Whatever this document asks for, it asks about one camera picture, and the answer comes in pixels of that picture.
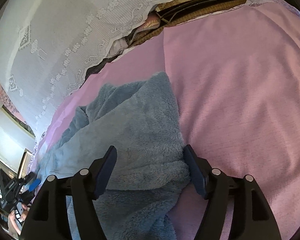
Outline blue fleece garment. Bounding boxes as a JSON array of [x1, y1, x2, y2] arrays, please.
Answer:
[[35, 72, 189, 239]]

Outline clothes under lace cover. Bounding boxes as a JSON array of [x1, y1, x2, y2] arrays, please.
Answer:
[[84, 12, 161, 81]]

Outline person's left hand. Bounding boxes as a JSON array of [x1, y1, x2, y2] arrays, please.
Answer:
[[8, 204, 31, 238]]

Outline pink bed sheet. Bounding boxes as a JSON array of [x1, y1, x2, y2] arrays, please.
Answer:
[[46, 0, 300, 239]]

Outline white lace cover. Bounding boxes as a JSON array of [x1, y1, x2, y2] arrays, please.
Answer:
[[0, 0, 173, 137]]

